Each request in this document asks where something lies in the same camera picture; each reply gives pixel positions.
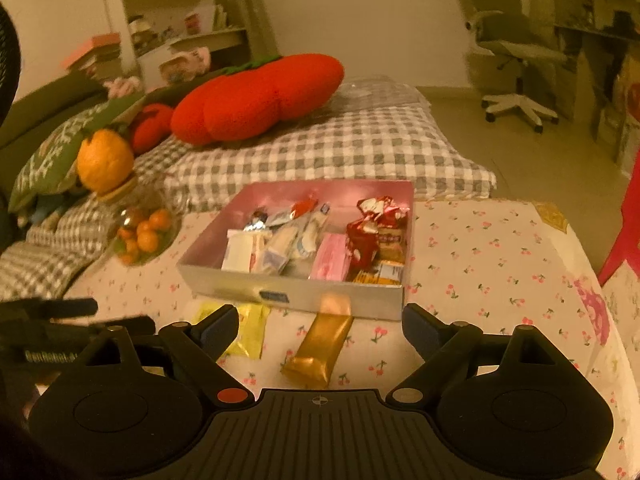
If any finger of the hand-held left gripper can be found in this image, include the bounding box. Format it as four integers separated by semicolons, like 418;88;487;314
0;298;99;319
89;316;157;339

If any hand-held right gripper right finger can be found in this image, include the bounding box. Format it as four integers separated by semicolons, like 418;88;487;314
385;303;583;406

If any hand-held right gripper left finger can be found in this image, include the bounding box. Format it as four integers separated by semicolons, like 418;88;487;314
65;304;257;407

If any pink and silver box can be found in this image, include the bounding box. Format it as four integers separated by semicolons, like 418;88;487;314
176;180;416;322

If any orange yellow snack packet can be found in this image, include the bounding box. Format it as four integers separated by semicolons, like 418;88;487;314
350;260;404;287

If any cream white snack packet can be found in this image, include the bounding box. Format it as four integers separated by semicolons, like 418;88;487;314
221;229;266;272

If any small clear snack packet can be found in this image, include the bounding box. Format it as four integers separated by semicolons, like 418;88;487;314
257;240;291;276

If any brown biscuit packet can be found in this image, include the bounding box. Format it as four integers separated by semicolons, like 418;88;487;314
377;227;407;263

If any gold snack packet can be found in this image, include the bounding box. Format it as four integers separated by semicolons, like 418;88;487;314
281;312;356;390

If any pink snack packet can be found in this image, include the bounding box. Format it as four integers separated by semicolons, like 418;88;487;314
309;233;352;282

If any red white cartoon snack packet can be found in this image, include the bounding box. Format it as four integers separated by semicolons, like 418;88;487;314
356;195;408;228

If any white and red sachet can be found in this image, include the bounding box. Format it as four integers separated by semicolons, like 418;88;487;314
267;199;321;226

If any pile of small oranges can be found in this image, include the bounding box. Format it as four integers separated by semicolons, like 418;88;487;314
117;209;173;265

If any cherry print tablecloth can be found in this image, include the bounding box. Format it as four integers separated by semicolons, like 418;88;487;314
60;195;640;480

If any glass jar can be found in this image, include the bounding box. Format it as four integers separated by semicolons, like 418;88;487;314
107;175;181;267

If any green patterned pillow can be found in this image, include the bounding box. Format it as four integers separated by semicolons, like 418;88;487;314
7;102;146;213

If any yellow citrus jar stopper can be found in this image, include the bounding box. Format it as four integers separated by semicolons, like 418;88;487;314
76;129;136;203

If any grey checked blanket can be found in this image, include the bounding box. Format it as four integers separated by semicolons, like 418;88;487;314
0;105;498;303

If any olive green sofa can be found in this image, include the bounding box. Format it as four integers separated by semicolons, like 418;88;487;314
0;77;108;171

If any small orange plush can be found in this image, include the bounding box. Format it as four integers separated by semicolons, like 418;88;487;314
129;103;176;156

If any red plastic chair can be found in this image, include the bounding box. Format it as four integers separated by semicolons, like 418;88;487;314
597;152;640;286

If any large orange pumpkin cushion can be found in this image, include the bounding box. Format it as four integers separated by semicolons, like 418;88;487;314
170;54;346;147

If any small pink plush toy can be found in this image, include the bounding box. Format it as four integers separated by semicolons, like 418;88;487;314
105;76;143;100

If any clear plastic bag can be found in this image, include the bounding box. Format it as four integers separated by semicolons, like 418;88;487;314
340;75;431;106

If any black fan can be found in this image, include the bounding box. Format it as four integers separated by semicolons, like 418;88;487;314
0;7;23;131

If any stack of books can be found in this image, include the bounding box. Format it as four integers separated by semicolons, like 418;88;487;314
65;34;123;78

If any grey office chair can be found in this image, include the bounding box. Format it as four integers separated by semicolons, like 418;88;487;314
457;0;568;135

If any curtain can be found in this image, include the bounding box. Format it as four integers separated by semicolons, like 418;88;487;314
210;0;271;61

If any cluttered desk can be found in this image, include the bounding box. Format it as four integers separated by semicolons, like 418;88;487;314
552;0;640;171

